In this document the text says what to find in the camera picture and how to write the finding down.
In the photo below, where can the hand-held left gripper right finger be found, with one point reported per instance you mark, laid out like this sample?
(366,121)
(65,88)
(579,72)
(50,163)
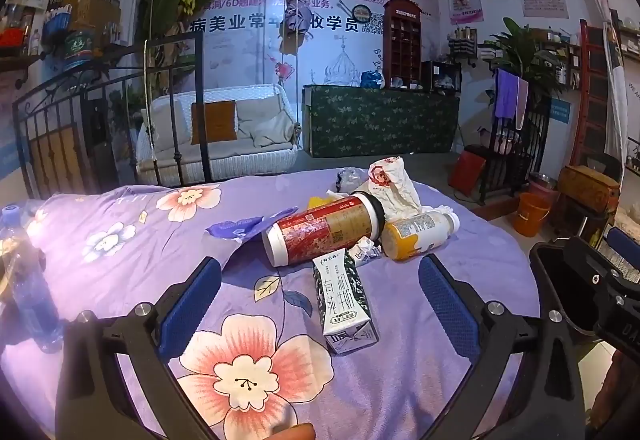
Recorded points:
(447,307)

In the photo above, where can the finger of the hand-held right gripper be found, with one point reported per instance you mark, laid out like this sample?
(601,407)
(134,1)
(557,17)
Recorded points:
(624,244)

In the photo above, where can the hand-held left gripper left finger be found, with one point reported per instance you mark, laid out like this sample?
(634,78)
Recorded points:
(192,302)

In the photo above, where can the black trash bin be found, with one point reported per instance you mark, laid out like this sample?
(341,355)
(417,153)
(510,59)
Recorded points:
(552,272)

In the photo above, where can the yellow white plastic bottle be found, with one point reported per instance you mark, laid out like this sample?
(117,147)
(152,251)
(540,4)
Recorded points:
(417,232)

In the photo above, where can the purple plastic wrapper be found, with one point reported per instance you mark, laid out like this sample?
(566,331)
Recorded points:
(235,227)

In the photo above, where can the large white tissue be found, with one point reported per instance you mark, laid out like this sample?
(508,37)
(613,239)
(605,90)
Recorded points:
(436,211)

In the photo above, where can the white milk carton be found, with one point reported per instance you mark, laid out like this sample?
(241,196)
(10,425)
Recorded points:
(342,305)

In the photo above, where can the white red-print paper bag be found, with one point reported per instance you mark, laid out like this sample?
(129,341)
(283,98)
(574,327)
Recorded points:
(392,185)

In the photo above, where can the red gold paper cup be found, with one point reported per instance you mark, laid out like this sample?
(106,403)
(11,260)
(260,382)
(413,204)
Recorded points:
(320,230)

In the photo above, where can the clear plastic bag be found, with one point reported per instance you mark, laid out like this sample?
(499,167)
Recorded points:
(352,179)

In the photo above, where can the yellow foam fruit net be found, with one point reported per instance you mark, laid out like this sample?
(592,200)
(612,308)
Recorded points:
(320,203)

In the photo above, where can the brown patterned box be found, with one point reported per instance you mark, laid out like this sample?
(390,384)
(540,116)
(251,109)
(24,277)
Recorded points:
(587,187)

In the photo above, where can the purple floral printed blanket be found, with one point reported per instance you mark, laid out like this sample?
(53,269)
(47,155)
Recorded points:
(125,280)

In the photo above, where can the orange bucket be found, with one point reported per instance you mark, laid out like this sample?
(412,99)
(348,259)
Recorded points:
(531,217)

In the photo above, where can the pink basin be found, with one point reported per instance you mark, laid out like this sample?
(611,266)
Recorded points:
(545,187)

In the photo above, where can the red bag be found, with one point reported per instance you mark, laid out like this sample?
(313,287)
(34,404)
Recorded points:
(466,172)

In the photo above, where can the black iron chair rack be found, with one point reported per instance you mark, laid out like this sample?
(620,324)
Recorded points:
(515,154)

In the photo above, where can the red ladder shelf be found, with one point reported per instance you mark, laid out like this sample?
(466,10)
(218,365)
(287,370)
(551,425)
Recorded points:
(592,89)

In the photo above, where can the clear blue water bottle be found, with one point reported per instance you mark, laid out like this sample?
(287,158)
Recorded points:
(32,290)

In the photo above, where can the pink towel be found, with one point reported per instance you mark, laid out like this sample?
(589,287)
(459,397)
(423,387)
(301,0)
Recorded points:
(522,102)

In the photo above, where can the brown cushion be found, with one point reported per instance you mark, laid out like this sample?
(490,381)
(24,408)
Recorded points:
(214,122)

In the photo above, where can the white wicker swing sofa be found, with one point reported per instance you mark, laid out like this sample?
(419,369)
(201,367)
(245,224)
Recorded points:
(260,124)

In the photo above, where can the purple towel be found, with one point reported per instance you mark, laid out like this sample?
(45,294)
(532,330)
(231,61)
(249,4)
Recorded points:
(506,92)

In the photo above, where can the green potted plant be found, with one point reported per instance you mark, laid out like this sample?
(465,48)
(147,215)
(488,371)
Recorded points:
(527,54)

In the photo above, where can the black picture box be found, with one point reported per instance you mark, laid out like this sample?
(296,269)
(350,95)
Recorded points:
(442,77)

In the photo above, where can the blue bag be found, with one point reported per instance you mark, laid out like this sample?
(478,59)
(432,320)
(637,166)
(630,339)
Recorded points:
(371,79)

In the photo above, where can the red phone booth cabinet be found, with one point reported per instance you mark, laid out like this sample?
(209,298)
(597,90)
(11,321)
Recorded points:
(402,44)

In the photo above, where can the green round tin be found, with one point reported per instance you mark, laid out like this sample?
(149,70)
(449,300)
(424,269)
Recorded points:
(79,48)

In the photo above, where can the blue wall sign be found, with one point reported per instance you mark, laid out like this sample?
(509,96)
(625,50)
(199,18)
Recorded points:
(560,112)

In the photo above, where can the black iron bed frame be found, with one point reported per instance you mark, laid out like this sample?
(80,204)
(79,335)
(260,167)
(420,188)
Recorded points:
(55,144)

